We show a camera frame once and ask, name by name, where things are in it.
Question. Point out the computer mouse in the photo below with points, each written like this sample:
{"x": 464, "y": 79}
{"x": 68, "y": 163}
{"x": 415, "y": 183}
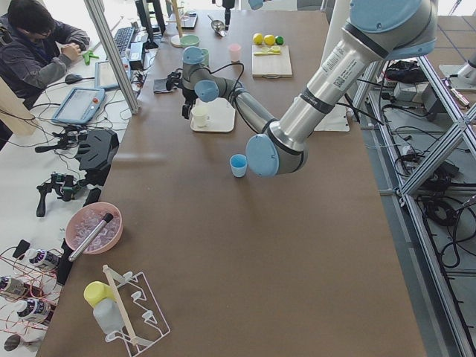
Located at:
{"x": 72, "y": 79}

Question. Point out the cream plastic cup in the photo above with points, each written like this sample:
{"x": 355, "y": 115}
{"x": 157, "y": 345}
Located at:
{"x": 200, "y": 116}

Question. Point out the white wire drying rack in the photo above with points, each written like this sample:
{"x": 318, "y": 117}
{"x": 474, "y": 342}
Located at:
{"x": 144, "y": 311}

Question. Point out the yellow plastic knife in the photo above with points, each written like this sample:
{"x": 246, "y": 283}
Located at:
{"x": 263, "y": 53}

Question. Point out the blue teach pendant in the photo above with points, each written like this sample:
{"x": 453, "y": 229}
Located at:
{"x": 80, "y": 106}

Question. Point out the aluminium frame truss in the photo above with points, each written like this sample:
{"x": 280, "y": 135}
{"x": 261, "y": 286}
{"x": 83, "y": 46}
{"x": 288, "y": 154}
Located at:
{"x": 425, "y": 159}

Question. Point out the pink bowl with ice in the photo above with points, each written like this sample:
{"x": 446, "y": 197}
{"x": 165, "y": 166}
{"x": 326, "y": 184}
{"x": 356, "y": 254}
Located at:
{"x": 88, "y": 219}

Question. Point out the black plastic housing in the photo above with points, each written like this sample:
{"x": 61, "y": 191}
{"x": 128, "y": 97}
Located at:
{"x": 95, "y": 155}

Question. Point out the blue plastic cup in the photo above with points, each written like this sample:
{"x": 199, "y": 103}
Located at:
{"x": 238, "y": 164}

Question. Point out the grey folded cloth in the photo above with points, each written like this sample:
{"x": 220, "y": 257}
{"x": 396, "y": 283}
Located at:
{"x": 163, "y": 86}

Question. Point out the cream rabbit tray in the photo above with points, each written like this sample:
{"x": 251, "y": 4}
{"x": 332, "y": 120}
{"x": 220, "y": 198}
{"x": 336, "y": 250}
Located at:
{"x": 221, "y": 116}

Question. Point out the green bowl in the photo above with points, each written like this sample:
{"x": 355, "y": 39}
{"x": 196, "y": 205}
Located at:
{"x": 189, "y": 40}

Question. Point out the seated person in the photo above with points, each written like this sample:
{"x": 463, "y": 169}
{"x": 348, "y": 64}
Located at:
{"x": 41, "y": 49}

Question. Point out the yellow cap plastic bottle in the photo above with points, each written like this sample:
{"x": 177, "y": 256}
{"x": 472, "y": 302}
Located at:
{"x": 105, "y": 309}

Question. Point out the green plastic cup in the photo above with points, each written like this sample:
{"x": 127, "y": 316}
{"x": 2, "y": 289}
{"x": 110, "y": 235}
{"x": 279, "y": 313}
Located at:
{"x": 205, "y": 54}

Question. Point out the small labelled bottle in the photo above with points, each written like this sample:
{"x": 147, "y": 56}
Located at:
{"x": 42, "y": 259}

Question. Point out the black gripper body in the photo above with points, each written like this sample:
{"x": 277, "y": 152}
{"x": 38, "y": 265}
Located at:
{"x": 187, "y": 101}
{"x": 227, "y": 4}

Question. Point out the whole lemon near board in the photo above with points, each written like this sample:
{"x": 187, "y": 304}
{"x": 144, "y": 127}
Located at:
{"x": 258, "y": 39}

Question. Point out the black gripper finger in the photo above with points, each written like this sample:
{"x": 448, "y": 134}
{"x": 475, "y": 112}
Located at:
{"x": 186, "y": 110}
{"x": 227, "y": 18}

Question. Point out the metal scoop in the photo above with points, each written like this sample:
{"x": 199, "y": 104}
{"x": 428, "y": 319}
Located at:
{"x": 218, "y": 26}

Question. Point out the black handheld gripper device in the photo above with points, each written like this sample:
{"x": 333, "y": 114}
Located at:
{"x": 65, "y": 186}

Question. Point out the green lime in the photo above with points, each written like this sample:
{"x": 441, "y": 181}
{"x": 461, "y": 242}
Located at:
{"x": 279, "y": 39}

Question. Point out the wooden stick on rack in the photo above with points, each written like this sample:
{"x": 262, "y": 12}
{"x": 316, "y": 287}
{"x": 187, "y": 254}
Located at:
{"x": 109, "y": 273}

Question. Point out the wooden cutting board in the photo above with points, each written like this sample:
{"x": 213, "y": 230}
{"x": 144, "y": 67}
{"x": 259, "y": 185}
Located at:
{"x": 271, "y": 66}

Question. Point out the black keyboard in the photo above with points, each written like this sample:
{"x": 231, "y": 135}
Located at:
{"x": 123, "y": 38}

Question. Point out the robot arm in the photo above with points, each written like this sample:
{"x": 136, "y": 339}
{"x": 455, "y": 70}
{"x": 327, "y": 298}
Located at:
{"x": 255, "y": 4}
{"x": 374, "y": 31}

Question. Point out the aluminium post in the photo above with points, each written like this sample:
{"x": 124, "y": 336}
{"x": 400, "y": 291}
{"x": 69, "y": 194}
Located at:
{"x": 95, "y": 9}

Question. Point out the metal rod black tip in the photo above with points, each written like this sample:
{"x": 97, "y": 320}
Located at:
{"x": 89, "y": 238}

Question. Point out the wooden stand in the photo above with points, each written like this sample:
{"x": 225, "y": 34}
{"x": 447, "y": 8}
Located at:
{"x": 175, "y": 22}

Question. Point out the pink plastic cup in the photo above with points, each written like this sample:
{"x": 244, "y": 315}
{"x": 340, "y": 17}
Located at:
{"x": 234, "y": 51}

